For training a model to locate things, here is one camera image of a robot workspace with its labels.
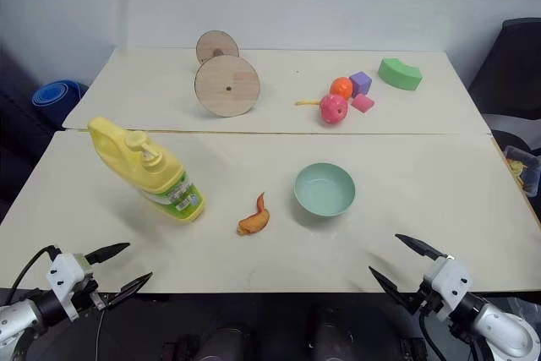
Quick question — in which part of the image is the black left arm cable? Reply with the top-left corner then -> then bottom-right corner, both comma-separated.
6,244 -> 60,303

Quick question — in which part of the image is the pink foam block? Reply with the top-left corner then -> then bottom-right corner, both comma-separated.
351,93 -> 377,114

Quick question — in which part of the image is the red toy apple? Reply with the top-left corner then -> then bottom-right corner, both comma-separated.
319,93 -> 349,126

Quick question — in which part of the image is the blue round container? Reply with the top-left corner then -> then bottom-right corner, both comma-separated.
31,79 -> 88,119

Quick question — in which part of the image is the orange toy fruit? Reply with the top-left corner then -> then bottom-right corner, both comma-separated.
329,76 -> 354,100

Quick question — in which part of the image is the yellow detergent bottle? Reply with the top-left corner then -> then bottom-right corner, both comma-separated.
87,116 -> 207,223

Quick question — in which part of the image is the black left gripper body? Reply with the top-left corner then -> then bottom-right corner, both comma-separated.
74,270 -> 112,314

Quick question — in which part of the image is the dark rounded shape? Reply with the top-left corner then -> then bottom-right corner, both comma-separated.
201,325 -> 255,361

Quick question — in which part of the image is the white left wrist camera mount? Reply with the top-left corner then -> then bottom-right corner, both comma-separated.
45,252 -> 93,322

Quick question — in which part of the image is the black chair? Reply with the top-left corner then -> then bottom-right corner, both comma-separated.
467,17 -> 541,136

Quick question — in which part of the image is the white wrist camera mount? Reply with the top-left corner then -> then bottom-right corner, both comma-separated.
421,255 -> 474,322
45,252 -> 93,322

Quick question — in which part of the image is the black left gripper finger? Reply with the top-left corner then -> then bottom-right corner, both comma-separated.
105,271 -> 154,310
84,243 -> 131,266

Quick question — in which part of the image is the mint green bowl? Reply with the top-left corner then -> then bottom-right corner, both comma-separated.
294,161 -> 357,219

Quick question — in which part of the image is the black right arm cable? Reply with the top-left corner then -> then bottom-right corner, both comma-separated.
418,312 -> 443,361

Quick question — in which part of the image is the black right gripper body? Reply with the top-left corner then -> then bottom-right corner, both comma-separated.
406,279 -> 444,316

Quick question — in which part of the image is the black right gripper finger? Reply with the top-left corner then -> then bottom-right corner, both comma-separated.
368,265 -> 420,315
394,232 -> 449,260

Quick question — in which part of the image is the green curved foam block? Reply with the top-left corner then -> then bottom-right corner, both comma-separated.
377,57 -> 424,92

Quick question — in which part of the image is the clear plastic container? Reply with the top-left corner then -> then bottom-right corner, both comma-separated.
502,145 -> 541,199

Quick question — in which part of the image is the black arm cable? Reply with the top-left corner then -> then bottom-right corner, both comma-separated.
418,312 -> 443,361
6,244 -> 60,303

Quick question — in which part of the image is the orange toy chicken wing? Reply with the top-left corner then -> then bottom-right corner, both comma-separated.
236,192 -> 272,236

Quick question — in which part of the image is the wooden spool with two discs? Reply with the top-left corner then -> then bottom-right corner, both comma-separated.
194,30 -> 260,118

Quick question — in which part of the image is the purple foam cube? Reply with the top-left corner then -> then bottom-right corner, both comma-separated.
348,71 -> 374,98

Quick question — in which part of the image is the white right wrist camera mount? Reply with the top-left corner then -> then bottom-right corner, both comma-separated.
421,255 -> 474,322

